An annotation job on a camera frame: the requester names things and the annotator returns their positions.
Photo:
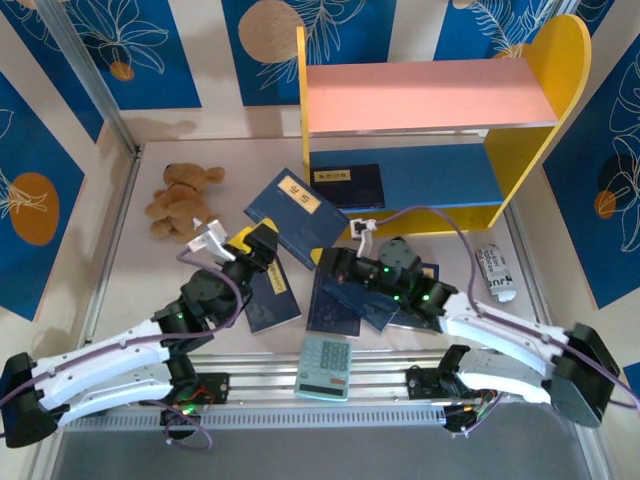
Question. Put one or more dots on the light blue calculator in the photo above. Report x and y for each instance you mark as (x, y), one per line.
(320, 370)

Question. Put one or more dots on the yellow pink blue shelf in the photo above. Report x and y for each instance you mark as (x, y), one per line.
(425, 95)

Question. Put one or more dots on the aluminium frame post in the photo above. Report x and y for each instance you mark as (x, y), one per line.
(83, 60)

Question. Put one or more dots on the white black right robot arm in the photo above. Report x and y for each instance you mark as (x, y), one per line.
(505, 370)

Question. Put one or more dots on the black controller board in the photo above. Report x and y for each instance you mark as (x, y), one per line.
(172, 417)
(457, 420)

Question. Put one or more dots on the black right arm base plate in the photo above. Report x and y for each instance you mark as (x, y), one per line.
(420, 382)

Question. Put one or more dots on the large blue book yellow label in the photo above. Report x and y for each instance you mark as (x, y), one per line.
(290, 210)

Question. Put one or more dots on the brown plush dog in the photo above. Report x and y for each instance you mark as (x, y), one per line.
(177, 200)

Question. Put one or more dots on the crumpled white printed tube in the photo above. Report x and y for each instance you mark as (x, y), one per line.
(495, 272)

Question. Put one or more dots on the aluminium table edge rail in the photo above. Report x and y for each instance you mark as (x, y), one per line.
(527, 260)
(117, 225)

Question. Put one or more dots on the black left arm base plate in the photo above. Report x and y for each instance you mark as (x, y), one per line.
(217, 387)

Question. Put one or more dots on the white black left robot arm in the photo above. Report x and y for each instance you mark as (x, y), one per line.
(120, 385)

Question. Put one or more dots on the navy book yellow label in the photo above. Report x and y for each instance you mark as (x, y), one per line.
(360, 187)

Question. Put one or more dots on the aluminium rail base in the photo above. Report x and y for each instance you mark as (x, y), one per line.
(260, 380)

